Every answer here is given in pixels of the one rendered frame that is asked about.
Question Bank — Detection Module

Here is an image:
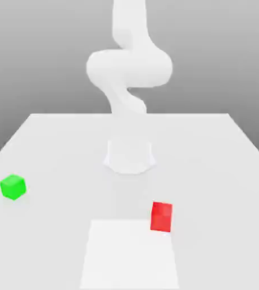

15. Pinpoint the small green cube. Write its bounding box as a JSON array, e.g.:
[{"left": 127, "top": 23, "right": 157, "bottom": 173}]
[{"left": 0, "top": 173, "right": 27, "bottom": 201}]

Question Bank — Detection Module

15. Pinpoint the small red cube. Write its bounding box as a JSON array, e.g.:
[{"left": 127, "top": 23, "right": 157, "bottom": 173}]
[{"left": 150, "top": 201, "right": 174, "bottom": 233}]

